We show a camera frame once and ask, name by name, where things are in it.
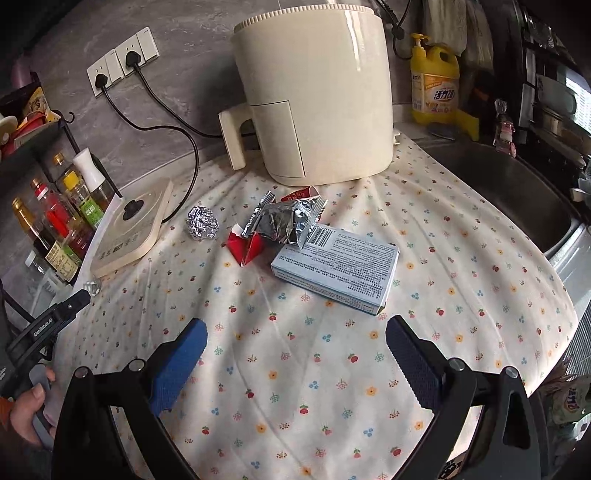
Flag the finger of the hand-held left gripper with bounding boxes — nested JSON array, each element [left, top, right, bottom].
[[50, 288, 92, 326]]

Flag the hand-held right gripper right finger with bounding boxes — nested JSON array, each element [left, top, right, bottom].
[[385, 315, 542, 480]]

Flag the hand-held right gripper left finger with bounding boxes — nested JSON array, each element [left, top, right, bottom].
[[52, 317, 208, 480]]

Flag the light blue cardboard box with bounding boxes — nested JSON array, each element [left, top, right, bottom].
[[270, 224, 400, 317]]

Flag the red wrapper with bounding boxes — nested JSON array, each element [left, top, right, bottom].
[[228, 225, 269, 269]]

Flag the foil ball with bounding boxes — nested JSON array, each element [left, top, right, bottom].
[[185, 206, 221, 241]]

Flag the silver foil snack wrapper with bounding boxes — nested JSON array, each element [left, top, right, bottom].
[[244, 191, 329, 251]]

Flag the red packet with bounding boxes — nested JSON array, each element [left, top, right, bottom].
[[281, 185, 321, 202]]

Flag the person's left hand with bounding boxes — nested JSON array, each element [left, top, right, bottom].
[[0, 366, 58, 452]]

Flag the dark sauce bottle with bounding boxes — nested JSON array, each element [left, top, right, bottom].
[[11, 197, 82, 283]]

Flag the red-capped sauce bottle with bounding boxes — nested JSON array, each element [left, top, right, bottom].
[[31, 178, 96, 260]]

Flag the floral white tablecloth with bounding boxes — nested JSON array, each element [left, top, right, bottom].
[[69, 134, 581, 480]]

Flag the cream kettle base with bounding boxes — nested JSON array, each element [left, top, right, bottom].
[[89, 178, 175, 279]]

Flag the yellow-capped green label bottle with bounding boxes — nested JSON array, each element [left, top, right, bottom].
[[51, 153, 105, 230]]

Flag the white-capped oil bottle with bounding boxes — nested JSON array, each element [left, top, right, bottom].
[[72, 147, 116, 211]]

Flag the black spice rack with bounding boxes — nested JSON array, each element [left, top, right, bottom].
[[0, 71, 123, 319]]

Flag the printed detergent refill pouch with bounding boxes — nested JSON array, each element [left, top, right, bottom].
[[549, 371, 591, 428]]

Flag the steel kitchen sink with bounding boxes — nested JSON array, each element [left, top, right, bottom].
[[414, 140, 588, 260]]

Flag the yellow dish soap bottle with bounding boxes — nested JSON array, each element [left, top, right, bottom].
[[409, 32, 481, 142]]

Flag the cream air fryer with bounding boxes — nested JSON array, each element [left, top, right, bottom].
[[218, 6, 402, 186]]

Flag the black dish rack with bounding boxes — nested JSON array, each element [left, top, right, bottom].
[[507, 0, 591, 206]]

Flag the hanging plastic bags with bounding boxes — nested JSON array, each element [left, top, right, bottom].
[[421, 0, 496, 71]]

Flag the black power cable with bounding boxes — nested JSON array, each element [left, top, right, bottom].
[[127, 53, 223, 139], [95, 74, 200, 217]]

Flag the white wall socket panel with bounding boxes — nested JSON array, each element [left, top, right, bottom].
[[86, 26, 161, 99]]

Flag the black looped hanging cable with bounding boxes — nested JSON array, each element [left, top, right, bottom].
[[375, 0, 413, 60]]

